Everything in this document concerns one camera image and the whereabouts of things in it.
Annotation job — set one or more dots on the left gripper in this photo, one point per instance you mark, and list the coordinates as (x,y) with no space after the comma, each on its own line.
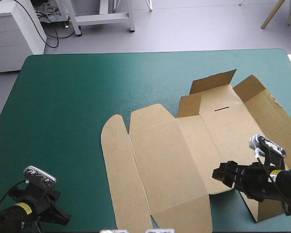
(37,197)

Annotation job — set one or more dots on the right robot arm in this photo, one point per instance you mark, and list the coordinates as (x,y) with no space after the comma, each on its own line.
(288,185)

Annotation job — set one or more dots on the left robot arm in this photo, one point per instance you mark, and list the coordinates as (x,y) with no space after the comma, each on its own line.
(7,219)

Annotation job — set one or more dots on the white table frame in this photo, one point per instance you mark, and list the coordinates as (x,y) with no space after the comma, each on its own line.
(104,18)

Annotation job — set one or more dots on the white drawer cabinet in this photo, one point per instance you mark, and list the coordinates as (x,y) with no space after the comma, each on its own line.
(13,36)

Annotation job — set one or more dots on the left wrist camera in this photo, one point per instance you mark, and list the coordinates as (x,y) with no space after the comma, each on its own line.
(39,176)

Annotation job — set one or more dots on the brown cardboard box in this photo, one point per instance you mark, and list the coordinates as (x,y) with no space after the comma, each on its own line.
(174,155)

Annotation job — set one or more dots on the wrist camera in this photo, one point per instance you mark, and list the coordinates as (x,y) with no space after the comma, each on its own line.
(39,176)
(268,145)

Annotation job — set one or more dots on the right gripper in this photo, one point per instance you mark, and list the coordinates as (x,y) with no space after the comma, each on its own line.
(254,180)

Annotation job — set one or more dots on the wooden chair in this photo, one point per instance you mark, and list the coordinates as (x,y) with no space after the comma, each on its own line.
(277,12)

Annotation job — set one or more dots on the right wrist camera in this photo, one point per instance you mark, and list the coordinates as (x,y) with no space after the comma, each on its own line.
(268,145)

